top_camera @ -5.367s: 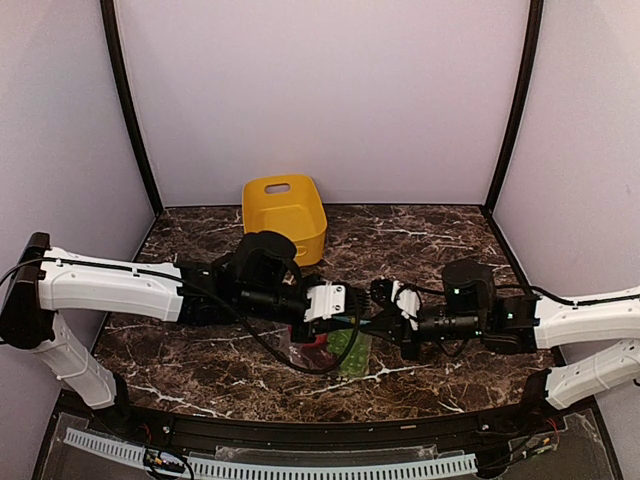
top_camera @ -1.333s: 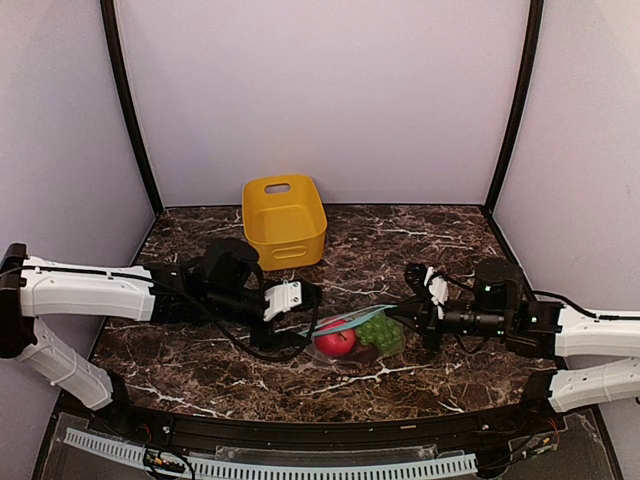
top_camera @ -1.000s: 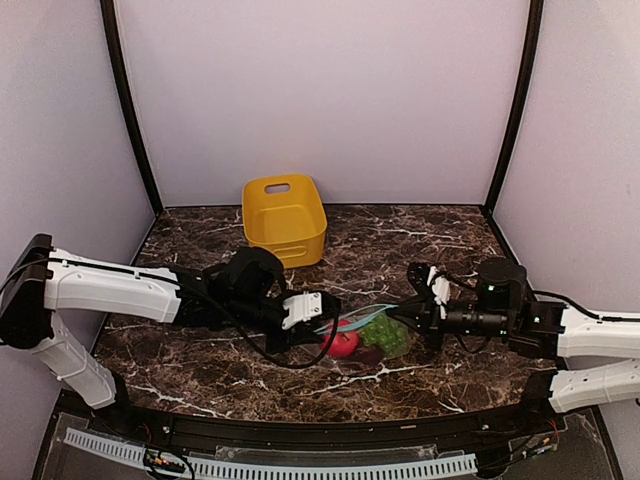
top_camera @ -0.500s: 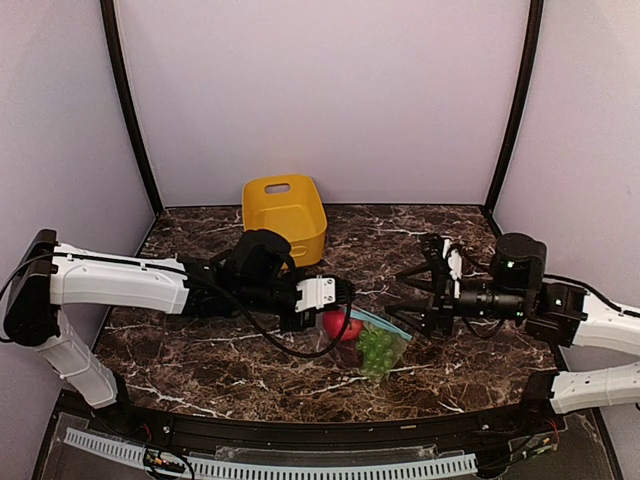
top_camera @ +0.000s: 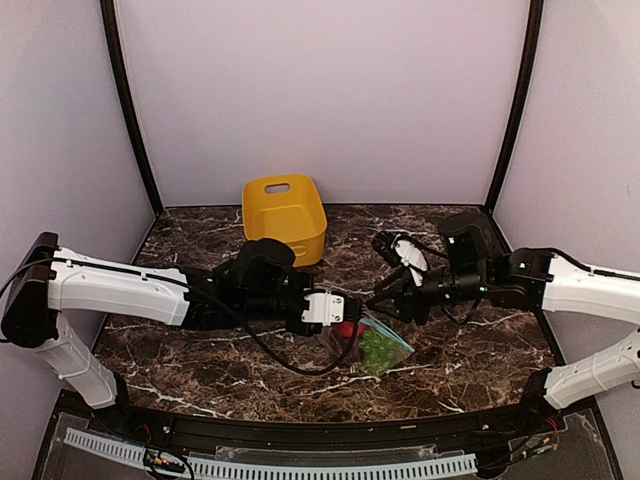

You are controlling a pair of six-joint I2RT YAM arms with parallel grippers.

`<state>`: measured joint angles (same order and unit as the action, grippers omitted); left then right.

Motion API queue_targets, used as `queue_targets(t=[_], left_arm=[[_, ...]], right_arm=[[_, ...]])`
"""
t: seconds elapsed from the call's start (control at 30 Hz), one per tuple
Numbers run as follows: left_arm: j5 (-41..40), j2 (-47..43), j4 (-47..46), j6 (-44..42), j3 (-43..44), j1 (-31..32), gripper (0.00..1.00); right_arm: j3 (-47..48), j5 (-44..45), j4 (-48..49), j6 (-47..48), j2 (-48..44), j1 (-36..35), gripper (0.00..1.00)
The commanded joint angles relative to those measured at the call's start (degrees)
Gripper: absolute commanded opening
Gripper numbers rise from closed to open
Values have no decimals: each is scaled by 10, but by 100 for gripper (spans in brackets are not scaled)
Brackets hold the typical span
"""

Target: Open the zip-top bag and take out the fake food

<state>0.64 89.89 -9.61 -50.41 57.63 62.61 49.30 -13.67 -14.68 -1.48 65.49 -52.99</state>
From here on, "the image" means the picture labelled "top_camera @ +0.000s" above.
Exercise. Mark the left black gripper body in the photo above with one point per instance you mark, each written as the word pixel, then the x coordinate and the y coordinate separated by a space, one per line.
pixel 305 330

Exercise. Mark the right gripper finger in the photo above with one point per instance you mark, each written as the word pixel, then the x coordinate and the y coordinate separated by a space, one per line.
pixel 387 307
pixel 390 287

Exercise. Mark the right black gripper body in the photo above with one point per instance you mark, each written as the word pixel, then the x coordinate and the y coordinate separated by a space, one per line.
pixel 419 310

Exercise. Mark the clear zip top bag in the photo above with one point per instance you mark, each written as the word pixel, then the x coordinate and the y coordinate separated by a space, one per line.
pixel 336 345

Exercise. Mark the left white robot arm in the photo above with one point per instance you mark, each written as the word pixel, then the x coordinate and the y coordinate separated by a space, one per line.
pixel 260 282

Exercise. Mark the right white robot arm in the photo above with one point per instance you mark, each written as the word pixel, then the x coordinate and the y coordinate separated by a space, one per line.
pixel 529 279

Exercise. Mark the red fake apple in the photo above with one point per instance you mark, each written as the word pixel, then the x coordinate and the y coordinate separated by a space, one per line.
pixel 345 330

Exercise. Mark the green fake grapes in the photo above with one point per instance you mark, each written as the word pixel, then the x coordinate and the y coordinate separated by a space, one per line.
pixel 379 352

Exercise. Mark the yellow plastic bin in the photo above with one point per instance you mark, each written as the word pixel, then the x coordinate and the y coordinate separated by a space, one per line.
pixel 287 208

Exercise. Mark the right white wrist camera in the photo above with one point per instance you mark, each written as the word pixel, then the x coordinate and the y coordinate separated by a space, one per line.
pixel 399 250

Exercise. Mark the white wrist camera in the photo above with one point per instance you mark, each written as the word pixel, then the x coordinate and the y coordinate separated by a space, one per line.
pixel 399 250
pixel 324 308

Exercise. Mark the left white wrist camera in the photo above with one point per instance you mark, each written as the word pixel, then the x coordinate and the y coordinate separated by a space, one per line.
pixel 324 308

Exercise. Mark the black front rail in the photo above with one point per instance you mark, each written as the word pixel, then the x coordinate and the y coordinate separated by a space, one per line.
pixel 484 430

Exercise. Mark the white slotted cable duct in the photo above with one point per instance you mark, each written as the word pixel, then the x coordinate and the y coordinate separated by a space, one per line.
pixel 246 463

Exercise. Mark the right black frame post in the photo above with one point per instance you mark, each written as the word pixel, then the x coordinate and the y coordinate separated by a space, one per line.
pixel 521 90

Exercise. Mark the black frame post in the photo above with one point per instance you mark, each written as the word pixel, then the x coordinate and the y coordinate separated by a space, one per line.
pixel 119 72
pixel 521 90

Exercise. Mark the left black frame post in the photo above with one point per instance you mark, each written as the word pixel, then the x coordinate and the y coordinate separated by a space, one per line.
pixel 119 72

